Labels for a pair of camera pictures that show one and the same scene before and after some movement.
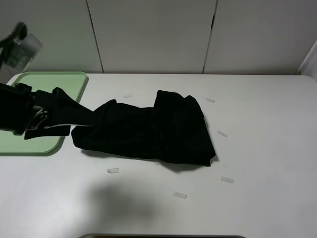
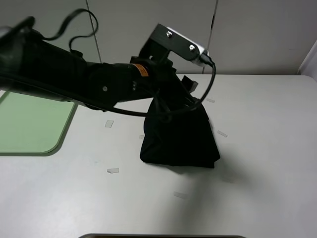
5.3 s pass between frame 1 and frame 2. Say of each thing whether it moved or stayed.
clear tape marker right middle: stayed
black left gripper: moved
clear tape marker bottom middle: stayed
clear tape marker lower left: stayed
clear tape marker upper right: stayed
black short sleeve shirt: moved
